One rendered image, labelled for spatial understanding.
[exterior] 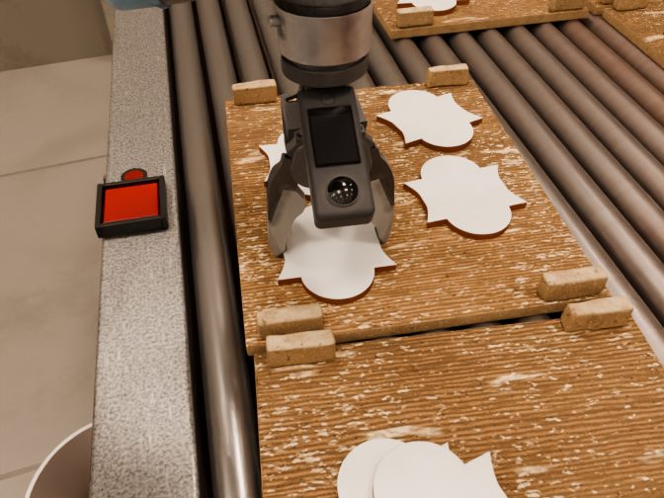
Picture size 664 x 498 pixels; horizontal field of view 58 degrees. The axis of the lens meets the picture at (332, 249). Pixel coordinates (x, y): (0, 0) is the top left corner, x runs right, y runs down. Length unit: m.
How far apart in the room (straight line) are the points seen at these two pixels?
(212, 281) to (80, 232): 1.55
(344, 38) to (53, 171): 2.05
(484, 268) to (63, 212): 1.81
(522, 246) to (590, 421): 0.20
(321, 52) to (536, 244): 0.31
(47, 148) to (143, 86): 1.65
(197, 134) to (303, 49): 0.37
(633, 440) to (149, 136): 0.65
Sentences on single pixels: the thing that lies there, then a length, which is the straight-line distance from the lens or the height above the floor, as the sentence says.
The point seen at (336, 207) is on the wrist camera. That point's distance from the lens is 0.45.
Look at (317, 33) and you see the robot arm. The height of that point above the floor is 1.18.
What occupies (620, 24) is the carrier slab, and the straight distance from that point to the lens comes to 1.15.
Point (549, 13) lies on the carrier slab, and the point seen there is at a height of 0.94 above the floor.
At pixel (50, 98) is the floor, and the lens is 2.90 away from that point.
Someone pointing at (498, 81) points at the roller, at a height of 0.92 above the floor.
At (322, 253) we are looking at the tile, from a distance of 0.60.
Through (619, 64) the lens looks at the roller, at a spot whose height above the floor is 0.92.
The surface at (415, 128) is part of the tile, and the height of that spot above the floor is 0.95.
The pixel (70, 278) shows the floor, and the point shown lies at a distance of 2.01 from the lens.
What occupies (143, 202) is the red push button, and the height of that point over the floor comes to 0.93.
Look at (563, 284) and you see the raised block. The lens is 0.59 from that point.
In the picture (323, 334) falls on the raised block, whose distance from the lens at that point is 0.51.
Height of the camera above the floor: 1.38
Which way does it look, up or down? 46 degrees down
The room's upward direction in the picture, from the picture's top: straight up
